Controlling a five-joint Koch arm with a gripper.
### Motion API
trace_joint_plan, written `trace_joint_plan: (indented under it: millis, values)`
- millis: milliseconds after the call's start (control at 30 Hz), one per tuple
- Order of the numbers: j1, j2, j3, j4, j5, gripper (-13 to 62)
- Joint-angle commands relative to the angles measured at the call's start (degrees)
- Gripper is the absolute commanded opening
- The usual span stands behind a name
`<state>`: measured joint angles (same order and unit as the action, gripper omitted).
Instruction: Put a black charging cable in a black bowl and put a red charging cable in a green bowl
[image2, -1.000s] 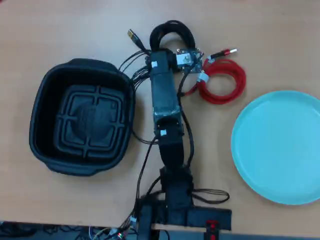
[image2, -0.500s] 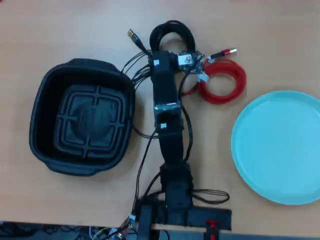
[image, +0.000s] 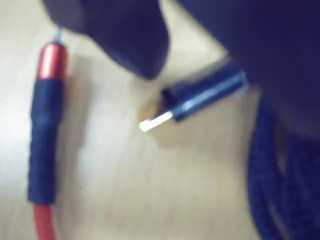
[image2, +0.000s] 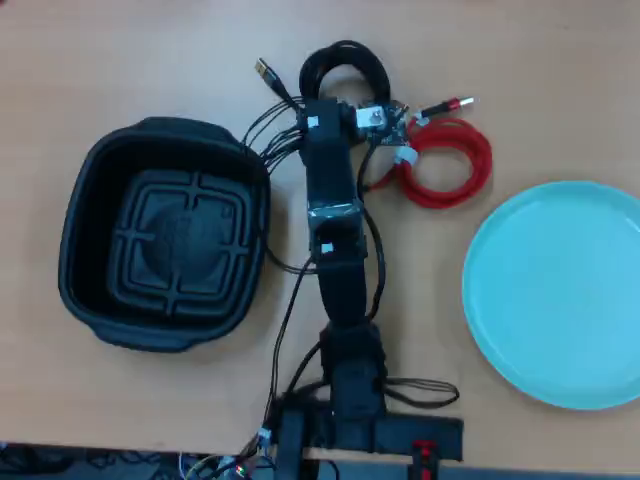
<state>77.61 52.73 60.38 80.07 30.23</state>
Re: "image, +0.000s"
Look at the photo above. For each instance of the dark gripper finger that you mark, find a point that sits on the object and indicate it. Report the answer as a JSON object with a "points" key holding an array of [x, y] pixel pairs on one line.
{"points": [[125, 30], [275, 45]]}

